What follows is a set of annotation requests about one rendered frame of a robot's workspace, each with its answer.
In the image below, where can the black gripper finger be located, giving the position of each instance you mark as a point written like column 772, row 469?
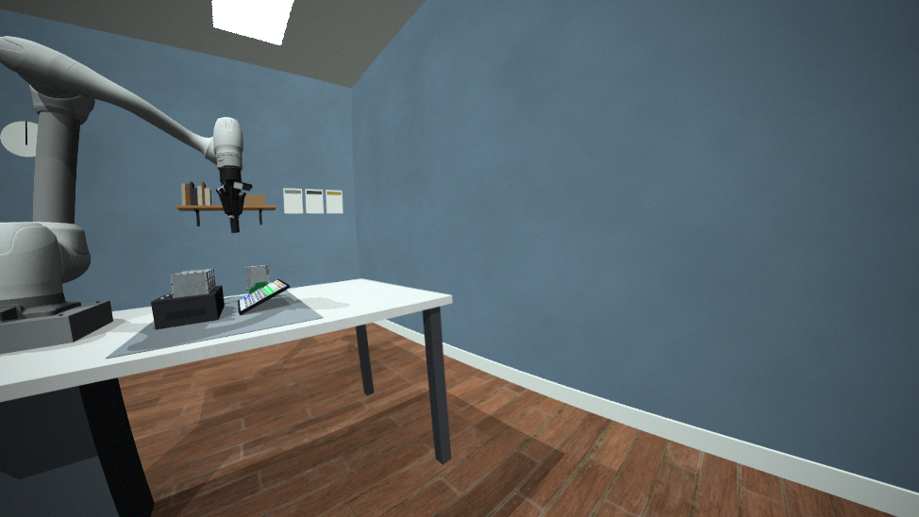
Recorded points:
column 229, row 209
column 238, row 199

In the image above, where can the grey flat mat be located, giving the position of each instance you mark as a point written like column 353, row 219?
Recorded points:
column 277, row 311

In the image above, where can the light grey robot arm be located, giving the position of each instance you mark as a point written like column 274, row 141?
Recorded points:
column 34, row 261

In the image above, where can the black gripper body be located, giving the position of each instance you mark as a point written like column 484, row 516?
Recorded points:
column 227, row 175

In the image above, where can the black status display screen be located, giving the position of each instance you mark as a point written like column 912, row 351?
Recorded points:
column 263, row 294

